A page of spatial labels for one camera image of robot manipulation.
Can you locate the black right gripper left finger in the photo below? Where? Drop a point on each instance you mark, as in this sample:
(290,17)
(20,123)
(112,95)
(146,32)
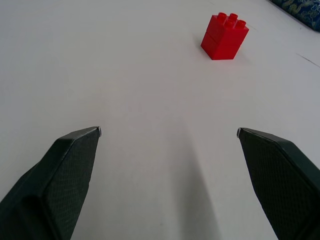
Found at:
(55,185)

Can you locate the dark blue patterned cloth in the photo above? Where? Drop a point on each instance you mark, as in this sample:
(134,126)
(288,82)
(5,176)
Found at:
(302,11)

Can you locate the red toy building block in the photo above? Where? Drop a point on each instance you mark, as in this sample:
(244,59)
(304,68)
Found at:
(223,37)

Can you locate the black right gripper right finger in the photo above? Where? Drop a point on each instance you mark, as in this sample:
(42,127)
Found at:
(277,182)

